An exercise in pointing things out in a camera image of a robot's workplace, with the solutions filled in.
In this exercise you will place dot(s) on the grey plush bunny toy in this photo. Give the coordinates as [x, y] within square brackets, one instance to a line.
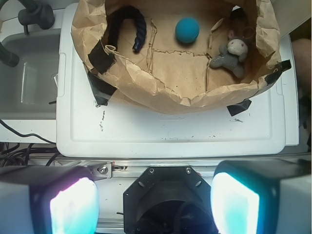
[232, 56]

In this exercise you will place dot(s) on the blue ball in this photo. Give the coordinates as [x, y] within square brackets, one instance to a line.
[187, 30]

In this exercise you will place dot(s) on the aluminium frame rail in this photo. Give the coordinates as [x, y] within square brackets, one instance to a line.
[107, 169]

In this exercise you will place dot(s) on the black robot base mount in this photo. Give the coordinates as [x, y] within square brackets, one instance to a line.
[168, 200]

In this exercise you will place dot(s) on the crumpled brown paper bag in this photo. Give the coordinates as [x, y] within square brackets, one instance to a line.
[171, 77]

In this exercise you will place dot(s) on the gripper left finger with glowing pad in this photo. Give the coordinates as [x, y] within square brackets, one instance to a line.
[48, 200]

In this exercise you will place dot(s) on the black hose fitting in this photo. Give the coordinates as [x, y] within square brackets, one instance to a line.
[36, 13]

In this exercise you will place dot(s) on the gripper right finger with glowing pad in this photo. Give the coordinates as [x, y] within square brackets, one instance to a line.
[266, 196]

